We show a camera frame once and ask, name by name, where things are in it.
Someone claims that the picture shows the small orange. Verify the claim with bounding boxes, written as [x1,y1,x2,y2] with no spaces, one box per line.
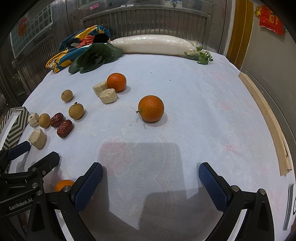
[55,180,74,192]

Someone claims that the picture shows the brown longan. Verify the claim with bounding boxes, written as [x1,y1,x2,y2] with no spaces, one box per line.
[68,102,84,120]
[61,89,73,102]
[38,113,51,128]

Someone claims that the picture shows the red jujube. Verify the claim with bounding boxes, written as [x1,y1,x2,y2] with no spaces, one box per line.
[50,113,65,128]
[57,120,73,138]

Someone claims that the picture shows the beige cake piece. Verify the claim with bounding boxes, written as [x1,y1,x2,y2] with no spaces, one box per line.
[99,88,118,104]
[92,81,108,96]

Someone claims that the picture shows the large orange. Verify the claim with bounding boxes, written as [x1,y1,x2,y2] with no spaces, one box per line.
[136,95,165,123]

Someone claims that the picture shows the striped white tray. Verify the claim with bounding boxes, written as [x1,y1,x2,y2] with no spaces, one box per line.
[1,107,30,150]

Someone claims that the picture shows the wooden plank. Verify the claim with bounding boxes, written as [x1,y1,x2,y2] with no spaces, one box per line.
[238,72,292,176]

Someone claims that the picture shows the white object table edge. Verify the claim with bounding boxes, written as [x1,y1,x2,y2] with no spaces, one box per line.
[283,183,296,230]

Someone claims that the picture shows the white tablecloth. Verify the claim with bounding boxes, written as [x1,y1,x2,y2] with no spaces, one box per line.
[9,51,290,241]

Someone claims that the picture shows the orange near cakes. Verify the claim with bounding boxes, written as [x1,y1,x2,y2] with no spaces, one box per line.
[106,73,126,92]

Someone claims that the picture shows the colourful patterned cloth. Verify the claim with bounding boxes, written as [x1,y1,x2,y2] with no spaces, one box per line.
[45,25,111,73]

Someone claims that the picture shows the green leafy vegetable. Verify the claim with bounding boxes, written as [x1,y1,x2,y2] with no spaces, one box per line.
[68,43,123,74]

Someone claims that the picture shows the white daikon radish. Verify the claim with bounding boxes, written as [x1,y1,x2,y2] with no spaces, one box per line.
[110,35,213,65]

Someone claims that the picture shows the red wall decoration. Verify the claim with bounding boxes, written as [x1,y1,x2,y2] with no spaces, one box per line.
[254,6,285,36]

